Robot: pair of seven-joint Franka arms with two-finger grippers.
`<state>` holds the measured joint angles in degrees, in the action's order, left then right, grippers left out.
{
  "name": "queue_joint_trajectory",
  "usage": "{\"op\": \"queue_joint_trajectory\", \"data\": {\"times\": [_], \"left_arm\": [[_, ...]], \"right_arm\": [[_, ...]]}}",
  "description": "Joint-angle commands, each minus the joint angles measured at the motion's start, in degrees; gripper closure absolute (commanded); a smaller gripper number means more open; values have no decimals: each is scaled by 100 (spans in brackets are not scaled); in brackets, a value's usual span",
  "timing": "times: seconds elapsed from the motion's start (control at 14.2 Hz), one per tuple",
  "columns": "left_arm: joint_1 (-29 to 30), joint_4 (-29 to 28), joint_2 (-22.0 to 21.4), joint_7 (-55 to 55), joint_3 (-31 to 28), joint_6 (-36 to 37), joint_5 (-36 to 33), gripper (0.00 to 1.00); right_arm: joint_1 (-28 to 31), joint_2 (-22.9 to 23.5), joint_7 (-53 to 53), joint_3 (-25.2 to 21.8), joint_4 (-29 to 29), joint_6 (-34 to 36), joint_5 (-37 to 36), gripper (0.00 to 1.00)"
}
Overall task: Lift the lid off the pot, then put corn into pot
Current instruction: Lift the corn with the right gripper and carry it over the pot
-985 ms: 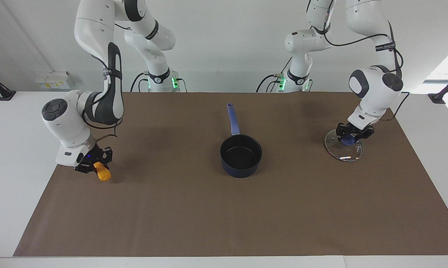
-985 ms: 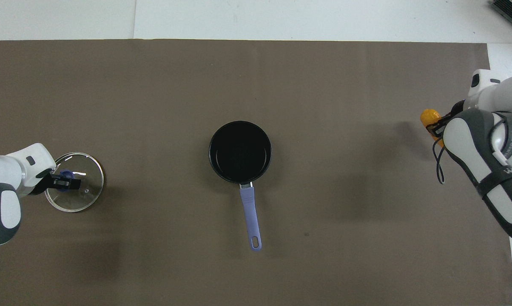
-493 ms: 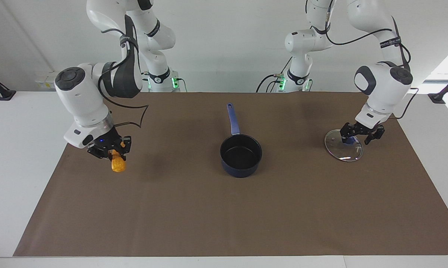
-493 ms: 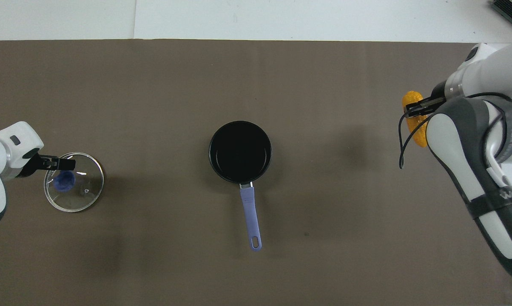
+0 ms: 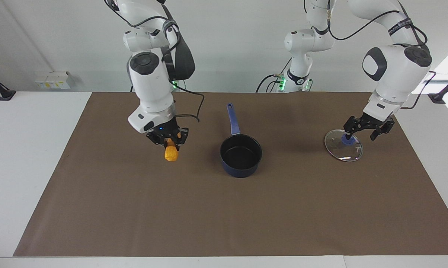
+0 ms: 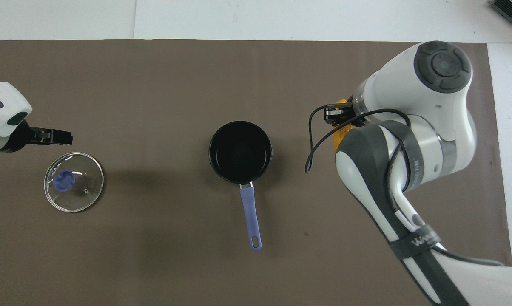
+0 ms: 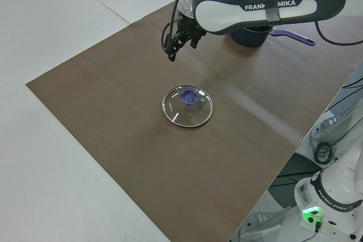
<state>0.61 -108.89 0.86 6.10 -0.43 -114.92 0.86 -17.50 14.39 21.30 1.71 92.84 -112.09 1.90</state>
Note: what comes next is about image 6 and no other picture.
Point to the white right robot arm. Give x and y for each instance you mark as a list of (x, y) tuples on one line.
[(409, 85)]

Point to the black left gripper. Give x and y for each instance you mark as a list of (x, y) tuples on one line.
[(22, 138)]

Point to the yellow toy corn cob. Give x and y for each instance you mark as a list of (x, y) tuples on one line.
[(339, 135)]

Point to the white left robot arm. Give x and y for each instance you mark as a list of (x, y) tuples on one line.
[(1, 102)]

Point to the glass lid with purple knob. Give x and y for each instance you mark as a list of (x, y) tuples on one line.
[(73, 182)]

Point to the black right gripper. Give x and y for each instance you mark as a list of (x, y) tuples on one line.
[(359, 121)]

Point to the brown table mat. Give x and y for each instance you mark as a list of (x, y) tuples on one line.
[(175, 85)]

